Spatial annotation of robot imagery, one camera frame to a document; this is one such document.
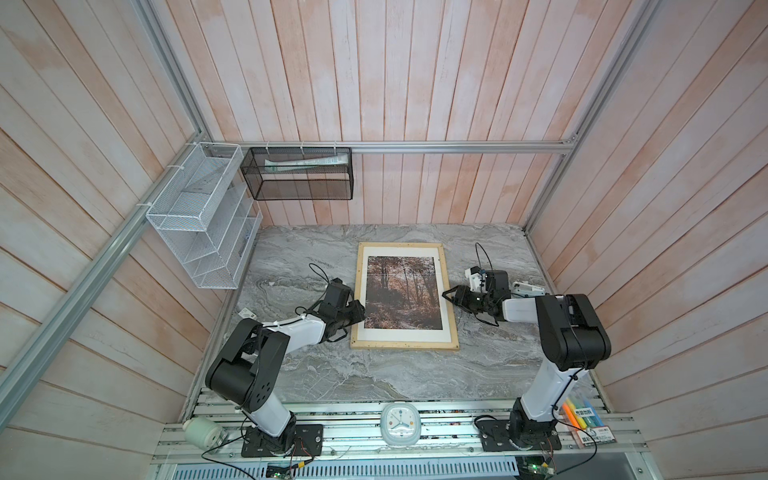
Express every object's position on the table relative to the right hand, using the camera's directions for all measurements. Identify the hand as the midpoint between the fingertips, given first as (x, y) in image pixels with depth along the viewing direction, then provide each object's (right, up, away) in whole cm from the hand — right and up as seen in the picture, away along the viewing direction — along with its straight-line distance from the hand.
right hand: (447, 295), depth 99 cm
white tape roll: (-64, -28, -32) cm, 76 cm away
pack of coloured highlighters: (+30, -30, -24) cm, 49 cm away
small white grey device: (+28, +1, +2) cm, 28 cm away
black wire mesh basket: (-55, +42, +4) cm, 69 cm away
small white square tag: (-67, -6, -4) cm, 67 cm away
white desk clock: (-18, -30, -25) cm, 43 cm away
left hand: (-29, -6, -5) cm, 30 cm away
